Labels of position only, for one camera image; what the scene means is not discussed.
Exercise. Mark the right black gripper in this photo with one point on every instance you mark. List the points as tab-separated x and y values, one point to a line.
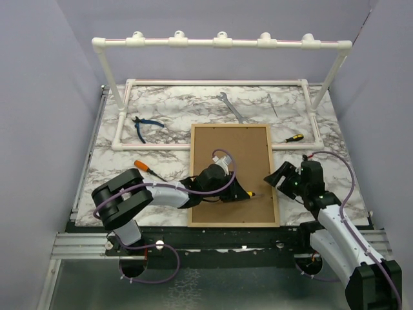
288	170

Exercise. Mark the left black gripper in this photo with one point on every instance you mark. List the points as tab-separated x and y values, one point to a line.
235	192

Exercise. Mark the small yellow screwdriver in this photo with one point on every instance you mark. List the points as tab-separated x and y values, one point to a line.
255	194

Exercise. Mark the wooden picture frame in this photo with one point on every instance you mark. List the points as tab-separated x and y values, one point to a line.
251	148

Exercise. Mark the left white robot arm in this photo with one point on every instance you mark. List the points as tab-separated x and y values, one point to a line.
122	198

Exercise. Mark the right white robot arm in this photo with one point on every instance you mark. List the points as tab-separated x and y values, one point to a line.
370	281

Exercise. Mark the black yellow screwdriver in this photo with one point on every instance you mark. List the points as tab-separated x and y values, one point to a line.
295	138

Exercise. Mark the large grey wrench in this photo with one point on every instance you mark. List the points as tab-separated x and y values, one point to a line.
223	97

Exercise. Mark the white PVC pipe rack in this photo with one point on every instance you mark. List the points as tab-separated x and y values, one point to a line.
222	41

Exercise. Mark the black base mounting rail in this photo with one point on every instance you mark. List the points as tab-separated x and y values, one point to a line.
213	248

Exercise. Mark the orange handled screwdriver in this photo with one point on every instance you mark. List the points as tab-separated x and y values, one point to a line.
142	166

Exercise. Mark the blue handled pliers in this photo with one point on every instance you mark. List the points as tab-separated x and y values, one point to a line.
142	121

